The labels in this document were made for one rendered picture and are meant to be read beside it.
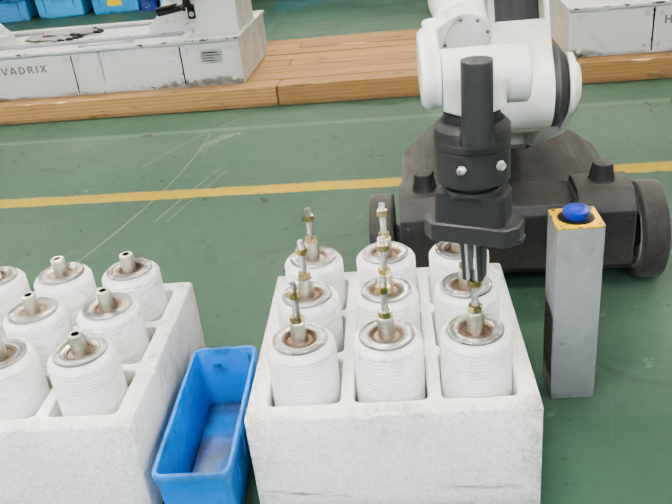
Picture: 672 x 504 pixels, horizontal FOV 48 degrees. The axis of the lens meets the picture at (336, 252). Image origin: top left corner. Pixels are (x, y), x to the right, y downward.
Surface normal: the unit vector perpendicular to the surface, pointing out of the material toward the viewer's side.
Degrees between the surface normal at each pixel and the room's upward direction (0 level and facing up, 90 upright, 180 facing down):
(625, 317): 0
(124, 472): 90
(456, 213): 90
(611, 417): 0
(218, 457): 0
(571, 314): 90
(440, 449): 90
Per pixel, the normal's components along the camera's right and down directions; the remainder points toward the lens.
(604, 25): -0.09, 0.47
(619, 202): -0.13, -0.29
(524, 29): -0.12, -0.03
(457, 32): -0.01, 0.73
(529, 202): -0.10, -0.88
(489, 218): -0.43, 0.45
